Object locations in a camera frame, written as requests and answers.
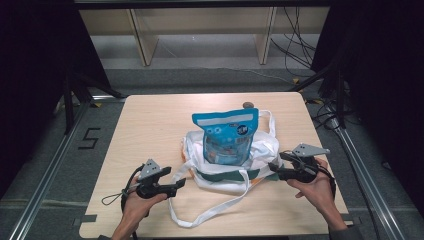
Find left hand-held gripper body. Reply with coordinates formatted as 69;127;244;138
134;158;169;200

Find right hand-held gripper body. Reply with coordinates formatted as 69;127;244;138
279;142;332;184

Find white tote bag colourful blobs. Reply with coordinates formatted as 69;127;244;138
167;109;285;229

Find blue snack pouch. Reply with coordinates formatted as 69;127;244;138
191;107;260;167

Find person's left hand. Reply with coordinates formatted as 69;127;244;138
122;175;168;224

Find person's right hand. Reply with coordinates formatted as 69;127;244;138
286;157;336;219

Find grey tape strip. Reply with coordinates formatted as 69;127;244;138
72;214;101;228

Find black metal stand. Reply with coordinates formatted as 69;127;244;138
61;71;125;135
287;58;348;130

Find dark curtain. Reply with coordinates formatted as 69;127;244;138
310;0;424;211
0;0;112;199

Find left hand-held gripper black cable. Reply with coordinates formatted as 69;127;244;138
119;163;148;240

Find hand-held gripper black cable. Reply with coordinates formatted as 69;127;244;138
119;163;148;240
314;161;338;203

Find right hand-held gripper black cable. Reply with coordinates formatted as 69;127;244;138
314;161;338;203

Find grey lanyard loop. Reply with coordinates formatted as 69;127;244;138
100;187;138;207

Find tangle of dark cables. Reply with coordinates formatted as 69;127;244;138
304;96;348;131

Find aluminium floor rail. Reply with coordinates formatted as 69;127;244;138
7;94;127;240
328;118;407;240

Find thin white floor cable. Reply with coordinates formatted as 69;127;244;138
156;41;296;85

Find bundle of black floor cables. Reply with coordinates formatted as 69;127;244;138
269;6;318;78

